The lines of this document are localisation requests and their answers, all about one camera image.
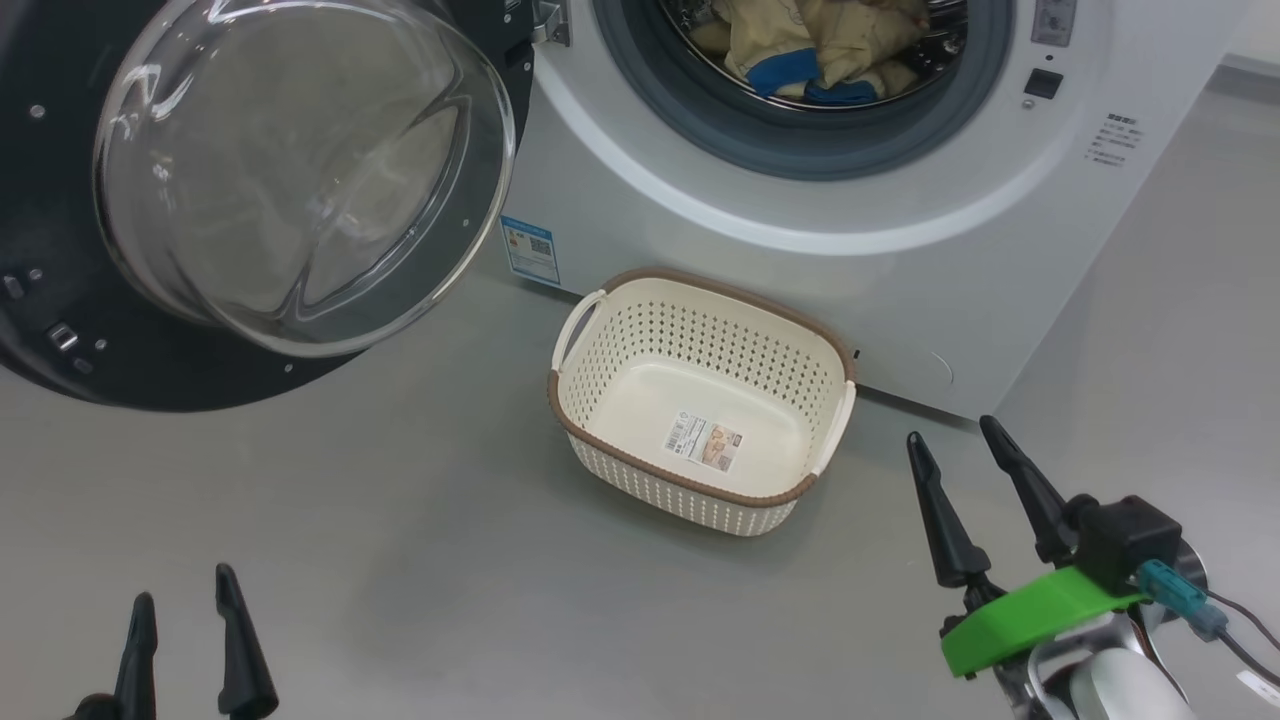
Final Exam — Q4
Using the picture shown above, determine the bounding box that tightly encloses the cream garment with blue patch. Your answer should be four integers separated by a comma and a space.
685, 0, 961, 108

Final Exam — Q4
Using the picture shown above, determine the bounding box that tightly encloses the white basket product label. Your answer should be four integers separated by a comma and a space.
662, 410, 744, 473

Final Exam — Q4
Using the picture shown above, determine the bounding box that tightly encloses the blue energy label sticker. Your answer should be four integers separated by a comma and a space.
500, 215, 561, 289

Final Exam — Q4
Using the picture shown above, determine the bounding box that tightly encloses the cream perforated laundry basket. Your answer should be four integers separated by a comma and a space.
546, 266, 859, 538

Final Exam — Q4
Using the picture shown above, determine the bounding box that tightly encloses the white front-load washing machine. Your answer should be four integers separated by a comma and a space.
500, 0, 1251, 421

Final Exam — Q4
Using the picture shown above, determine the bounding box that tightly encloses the teal cable connector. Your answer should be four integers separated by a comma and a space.
1137, 559, 1229, 641

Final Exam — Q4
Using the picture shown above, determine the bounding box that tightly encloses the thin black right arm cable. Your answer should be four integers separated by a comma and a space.
1205, 590, 1280, 691

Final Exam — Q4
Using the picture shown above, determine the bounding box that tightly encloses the black round glass washer door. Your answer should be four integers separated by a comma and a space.
0, 0, 536, 413

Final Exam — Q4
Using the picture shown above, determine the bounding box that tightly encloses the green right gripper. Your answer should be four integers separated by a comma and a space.
906, 415, 1151, 681

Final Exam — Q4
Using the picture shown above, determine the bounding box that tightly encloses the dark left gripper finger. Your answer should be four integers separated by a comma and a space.
112, 592, 159, 720
215, 563, 280, 720

